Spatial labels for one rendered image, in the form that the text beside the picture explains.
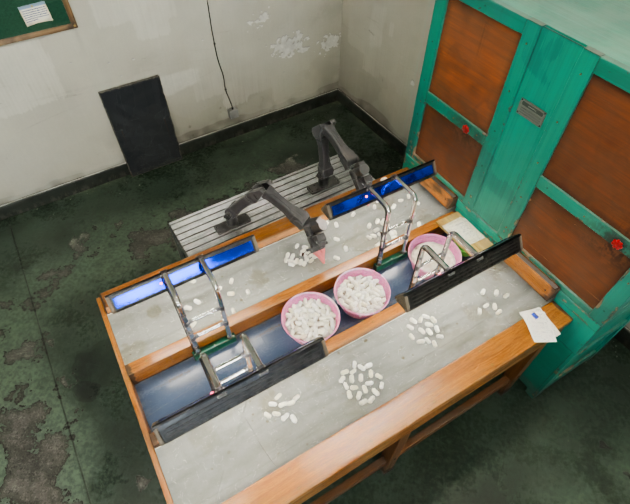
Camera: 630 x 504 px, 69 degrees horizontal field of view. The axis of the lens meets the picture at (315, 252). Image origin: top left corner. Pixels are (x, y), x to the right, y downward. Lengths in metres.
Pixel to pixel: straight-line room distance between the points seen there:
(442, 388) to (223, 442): 0.89
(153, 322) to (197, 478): 0.72
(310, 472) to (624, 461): 1.83
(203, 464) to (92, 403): 1.23
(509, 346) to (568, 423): 0.95
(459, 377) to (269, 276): 0.97
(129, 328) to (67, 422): 0.92
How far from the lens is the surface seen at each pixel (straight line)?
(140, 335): 2.21
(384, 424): 1.91
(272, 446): 1.90
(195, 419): 1.61
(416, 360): 2.07
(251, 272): 2.28
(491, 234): 2.50
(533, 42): 2.06
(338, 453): 1.86
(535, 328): 2.29
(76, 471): 2.89
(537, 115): 2.11
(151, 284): 1.89
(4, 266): 3.86
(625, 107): 1.91
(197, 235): 2.59
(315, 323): 2.10
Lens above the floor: 2.55
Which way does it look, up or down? 51 degrees down
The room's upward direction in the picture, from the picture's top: 1 degrees clockwise
